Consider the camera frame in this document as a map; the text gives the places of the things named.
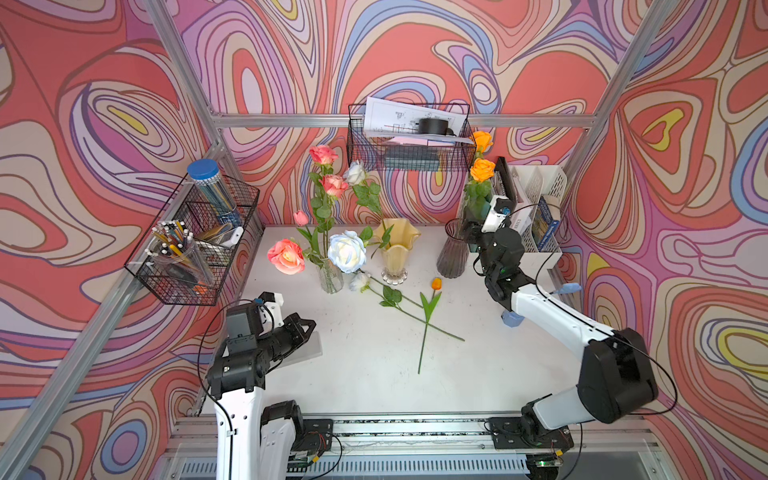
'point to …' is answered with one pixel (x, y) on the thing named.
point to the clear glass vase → (332, 279)
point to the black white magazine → (505, 178)
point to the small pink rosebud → (302, 219)
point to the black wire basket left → (215, 241)
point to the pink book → (521, 215)
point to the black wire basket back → (407, 155)
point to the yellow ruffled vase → (395, 256)
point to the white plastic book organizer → (539, 193)
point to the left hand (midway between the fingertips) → (316, 323)
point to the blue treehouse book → (545, 223)
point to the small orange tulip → (428, 309)
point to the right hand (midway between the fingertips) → (476, 215)
